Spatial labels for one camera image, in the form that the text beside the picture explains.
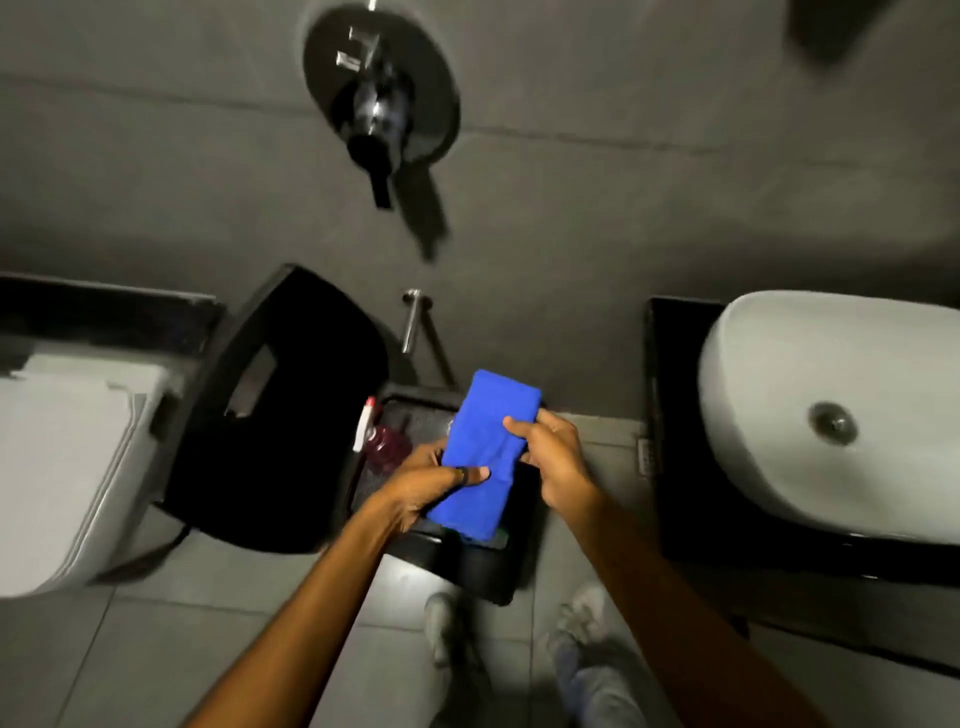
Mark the person's right hand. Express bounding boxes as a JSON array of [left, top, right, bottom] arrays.
[[503, 409, 606, 519]]

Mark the person's left hand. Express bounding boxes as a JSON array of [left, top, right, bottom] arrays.
[[365, 438, 492, 535]]

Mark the blue microfiber cloth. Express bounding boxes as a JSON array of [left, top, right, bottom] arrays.
[[425, 368, 543, 544]]

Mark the person's right forearm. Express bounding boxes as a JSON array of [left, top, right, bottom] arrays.
[[558, 491, 830, 728]]

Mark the person's left forearm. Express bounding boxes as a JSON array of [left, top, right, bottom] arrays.
[[185, 501, 410, 728]]

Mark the black plastic caddy bin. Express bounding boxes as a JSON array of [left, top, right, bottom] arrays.
[[341, 384, 547, 607]]

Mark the pink spray bottle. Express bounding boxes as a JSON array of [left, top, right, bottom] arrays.
[[352, 396, 414, 475]]

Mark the person's left shoe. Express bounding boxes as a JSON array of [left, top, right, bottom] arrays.
[[423, 591, 481, 672]]

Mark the person's shoe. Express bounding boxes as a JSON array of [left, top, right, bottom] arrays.
[[423, 591, 481, 672], [546, 585, 639, 728]]

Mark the black bin swing lid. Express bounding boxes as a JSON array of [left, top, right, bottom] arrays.
[[156, 264, 391, 555]]

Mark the person's right shoe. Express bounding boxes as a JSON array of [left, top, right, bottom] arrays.
[[546, 585, 639, 728]]

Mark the black vanity counter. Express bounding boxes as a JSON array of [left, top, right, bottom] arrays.
[[643, 297, 960, 589]]

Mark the chrome basin drain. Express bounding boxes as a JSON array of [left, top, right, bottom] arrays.
[[808, 402, 859, 447]]

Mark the white oval wash basin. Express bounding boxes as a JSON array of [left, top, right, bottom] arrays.
[[698, 290, 960, 546]]

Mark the chrome shower mixer valve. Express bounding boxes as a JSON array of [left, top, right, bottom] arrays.
[[302, 2, 462, 211]]

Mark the white toilet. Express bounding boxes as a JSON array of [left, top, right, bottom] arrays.
[[0, 352, 189, 600]]

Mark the chrome wall spout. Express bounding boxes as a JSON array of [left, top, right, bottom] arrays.
[[399, 288, 433, 356]]

